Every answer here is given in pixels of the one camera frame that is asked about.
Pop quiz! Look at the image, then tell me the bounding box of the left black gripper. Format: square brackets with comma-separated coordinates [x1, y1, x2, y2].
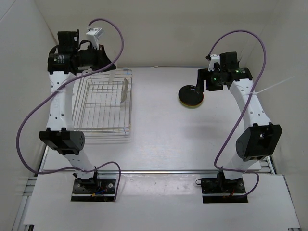
[75, 44, 117, 73]

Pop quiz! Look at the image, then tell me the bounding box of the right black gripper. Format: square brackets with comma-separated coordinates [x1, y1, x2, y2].
[194, 68, 226, 93]

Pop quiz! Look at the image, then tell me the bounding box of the black plate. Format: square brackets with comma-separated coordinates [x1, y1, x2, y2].
[178, 85, 204, 97]

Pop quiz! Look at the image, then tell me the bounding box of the orange plate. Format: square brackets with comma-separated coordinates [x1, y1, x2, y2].
[179, 96, 204, 105]

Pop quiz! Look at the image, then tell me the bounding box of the green plate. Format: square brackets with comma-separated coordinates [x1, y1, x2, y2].
[181, 104, 201, 109]

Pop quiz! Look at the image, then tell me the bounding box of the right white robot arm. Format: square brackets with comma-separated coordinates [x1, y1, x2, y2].
[195, 52, 282, 193]

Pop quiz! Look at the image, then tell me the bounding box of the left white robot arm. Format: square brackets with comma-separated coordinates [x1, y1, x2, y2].
[39, 27, 116, 193]

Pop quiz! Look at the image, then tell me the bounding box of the white zip tie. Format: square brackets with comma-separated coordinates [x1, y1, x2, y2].
[247, 76, 295, 97]

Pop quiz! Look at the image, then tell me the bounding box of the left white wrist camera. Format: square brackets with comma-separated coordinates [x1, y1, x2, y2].
[86, 27, 103, 49]

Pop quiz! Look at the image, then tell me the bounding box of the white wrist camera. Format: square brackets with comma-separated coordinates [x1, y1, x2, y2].
[86, 27, 103, 49]
[206, 54, 220, 72]

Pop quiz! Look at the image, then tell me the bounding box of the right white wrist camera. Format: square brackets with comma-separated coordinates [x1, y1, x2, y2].
[206, 54, 220, 72]

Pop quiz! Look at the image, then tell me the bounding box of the metal wire dish rack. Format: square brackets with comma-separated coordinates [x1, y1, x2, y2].
[72, 68, 133, 136]

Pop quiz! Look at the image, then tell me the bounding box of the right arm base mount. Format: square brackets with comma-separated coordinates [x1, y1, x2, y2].
[195, 172, 248, 204]

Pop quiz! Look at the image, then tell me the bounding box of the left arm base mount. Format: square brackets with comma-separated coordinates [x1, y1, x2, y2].
[71, 174, 121, 202]

